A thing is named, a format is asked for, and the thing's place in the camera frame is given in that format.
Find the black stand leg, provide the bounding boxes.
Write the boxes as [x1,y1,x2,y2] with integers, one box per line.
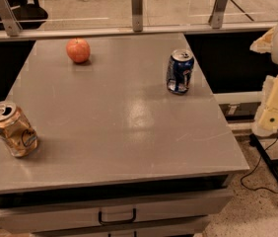
[249,134,278,184]

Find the metal railing bracket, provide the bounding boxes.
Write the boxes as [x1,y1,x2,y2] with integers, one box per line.
[0,0,22,37]
[131,0,143,32]
[209,0,228,29]

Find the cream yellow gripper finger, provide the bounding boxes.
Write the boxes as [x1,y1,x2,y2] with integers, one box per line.
[252,75,278,137]

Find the middle metal railing bracket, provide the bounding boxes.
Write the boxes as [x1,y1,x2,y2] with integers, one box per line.
[131,0,143,32]

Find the left metal railing bracket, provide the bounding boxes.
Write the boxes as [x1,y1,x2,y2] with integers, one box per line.
[0,0,22,37]

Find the black cable on floor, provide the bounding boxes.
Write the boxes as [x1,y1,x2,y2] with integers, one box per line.
[240,116,278,196]

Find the blue soda can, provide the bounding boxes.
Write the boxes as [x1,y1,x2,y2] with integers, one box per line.
[166,49,194,95]

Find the gold soda can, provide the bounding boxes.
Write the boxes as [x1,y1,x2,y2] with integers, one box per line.
[0,101,38,158]

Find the grey drawer with black handle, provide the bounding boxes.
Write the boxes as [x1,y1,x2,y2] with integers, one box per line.
[0,189,233,237]

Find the right metal railing bracket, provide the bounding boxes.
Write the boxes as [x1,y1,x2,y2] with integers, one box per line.
[209,0,228,29]

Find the red apple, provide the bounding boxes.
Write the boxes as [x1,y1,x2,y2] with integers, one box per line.
[66,38,91,63]

